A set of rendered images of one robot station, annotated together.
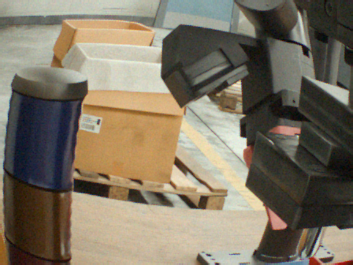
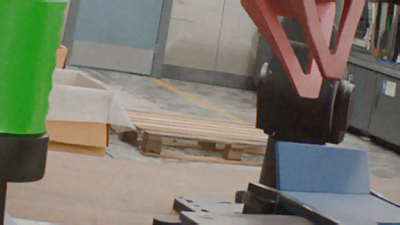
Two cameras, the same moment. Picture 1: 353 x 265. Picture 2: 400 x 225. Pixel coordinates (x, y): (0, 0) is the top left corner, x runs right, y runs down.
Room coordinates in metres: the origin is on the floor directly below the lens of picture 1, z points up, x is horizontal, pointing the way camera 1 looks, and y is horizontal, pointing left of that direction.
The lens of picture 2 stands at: (0.05, 0.02, 1.09)
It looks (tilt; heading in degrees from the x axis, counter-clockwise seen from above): 6 degrees down; 358
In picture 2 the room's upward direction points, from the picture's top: 9 degrees clockwise
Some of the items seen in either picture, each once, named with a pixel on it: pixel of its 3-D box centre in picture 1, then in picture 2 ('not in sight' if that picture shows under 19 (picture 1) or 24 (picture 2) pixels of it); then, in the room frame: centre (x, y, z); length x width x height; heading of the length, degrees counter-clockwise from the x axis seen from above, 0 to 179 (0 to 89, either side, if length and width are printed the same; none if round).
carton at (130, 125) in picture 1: (116, 105); (30, 137); (4.28, 0.28, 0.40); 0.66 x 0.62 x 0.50; 17
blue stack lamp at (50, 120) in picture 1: (39, 132); not in sight; (0.33, 0.05, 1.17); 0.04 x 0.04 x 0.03
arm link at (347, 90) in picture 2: not in sight; (307, 107); (0.97, -0.15, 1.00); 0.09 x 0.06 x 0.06; 69
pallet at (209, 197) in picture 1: (90, 154); not in sight; (4.58, 0.39, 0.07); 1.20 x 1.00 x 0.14; 20
